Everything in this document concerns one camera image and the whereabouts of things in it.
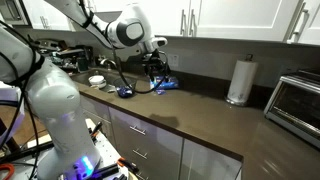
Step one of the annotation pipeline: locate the white bowl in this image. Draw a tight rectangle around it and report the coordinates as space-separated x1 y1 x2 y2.
88 74 107 89

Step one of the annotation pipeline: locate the grey drawer cabinet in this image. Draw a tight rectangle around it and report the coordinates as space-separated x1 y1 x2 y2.
109 107 184 180

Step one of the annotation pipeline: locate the metal drawer handle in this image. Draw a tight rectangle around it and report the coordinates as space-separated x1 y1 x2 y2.
129 125 147 136
132 148 149 160
134 171 149 180

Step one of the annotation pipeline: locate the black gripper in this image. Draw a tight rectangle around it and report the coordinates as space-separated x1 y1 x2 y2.
142 49 172 84

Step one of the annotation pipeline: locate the grey lower cabinet door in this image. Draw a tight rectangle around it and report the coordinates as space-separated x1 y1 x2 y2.
79 94 114 144
179 138 243 180

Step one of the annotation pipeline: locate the metal cabinet door handle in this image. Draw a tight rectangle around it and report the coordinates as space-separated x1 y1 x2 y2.
180 9 187 36
189 9 198 38
39 15 48 30
287 1 309 44

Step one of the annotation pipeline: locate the white paper towel roll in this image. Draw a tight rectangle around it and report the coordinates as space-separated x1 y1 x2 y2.
227 59 259 103

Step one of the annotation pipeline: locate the white upper cabinet door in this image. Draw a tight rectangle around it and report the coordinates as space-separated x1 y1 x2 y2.
297 0 320 46
146 0 192 38
189 0 301 43
21 0 73 32

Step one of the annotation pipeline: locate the orange cable loop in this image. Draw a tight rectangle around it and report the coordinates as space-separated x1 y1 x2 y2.
0 162 16 180

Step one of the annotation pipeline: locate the orange and black tool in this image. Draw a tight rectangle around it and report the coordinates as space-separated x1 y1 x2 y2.
116 157 139 174

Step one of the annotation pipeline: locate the metal kitchen faucet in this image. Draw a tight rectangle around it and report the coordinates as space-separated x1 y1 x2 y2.
99 57 118 70

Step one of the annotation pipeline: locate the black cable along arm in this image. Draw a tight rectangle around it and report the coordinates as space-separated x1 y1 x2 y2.
0 19 46 180

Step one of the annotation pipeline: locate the white wall outlet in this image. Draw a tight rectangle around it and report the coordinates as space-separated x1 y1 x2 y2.
168 53 180 69

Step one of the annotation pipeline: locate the steel kitchen sink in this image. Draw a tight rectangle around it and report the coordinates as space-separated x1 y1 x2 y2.
70 68 141 95

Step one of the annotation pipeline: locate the dark cluttered dish rack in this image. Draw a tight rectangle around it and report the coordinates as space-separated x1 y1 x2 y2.
33 38 96 73

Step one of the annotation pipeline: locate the blue pack inside basket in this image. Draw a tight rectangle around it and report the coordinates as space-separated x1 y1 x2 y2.
117 86 134 98

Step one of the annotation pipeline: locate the silver toaster oven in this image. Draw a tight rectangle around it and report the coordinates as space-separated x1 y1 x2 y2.
263 69 320 149

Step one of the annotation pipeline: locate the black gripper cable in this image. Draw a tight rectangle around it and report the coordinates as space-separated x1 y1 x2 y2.
111 46 169 95

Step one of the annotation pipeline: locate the black screwdriver tool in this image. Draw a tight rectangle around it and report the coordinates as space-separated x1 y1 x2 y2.
90 121 104 138

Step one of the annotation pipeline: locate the metal paper towel holder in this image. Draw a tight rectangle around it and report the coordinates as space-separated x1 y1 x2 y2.
225 53 255 108

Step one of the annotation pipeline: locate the large blue cardboard box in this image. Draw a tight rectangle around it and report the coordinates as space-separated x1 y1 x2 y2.
149 75 180 91

